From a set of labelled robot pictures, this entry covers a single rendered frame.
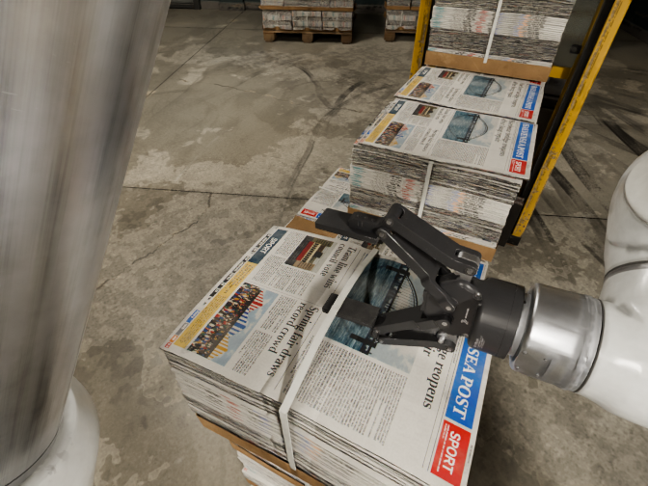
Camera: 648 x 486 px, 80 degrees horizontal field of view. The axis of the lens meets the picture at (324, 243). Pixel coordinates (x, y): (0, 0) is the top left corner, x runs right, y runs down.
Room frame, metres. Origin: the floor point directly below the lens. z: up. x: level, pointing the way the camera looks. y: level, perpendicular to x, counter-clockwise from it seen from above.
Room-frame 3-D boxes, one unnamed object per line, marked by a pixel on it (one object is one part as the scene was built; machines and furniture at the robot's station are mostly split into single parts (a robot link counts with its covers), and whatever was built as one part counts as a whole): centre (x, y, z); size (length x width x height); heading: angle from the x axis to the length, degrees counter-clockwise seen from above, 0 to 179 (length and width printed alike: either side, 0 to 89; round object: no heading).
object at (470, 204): (0.86, -0.29, 0.95); 0.38 x 0.29 x 0.23; 64
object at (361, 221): (0.30, -0.05, 1.25); 0.05 x 0.01 x 0.03; 63
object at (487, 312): (0.25, -0.15, 1.18); 0.09 x 0.07 x 0.08; 63
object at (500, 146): (0.85, -0.30, 1.06); 0.37 x 0.29 x 0.01; 64
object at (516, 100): (1.12, -0.43, 1.06); 0.37 x 0.28 x 0.01; 63
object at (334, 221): (0.31, -0.03, 1.23); 0.07 x 0.03 x 0.01; 63
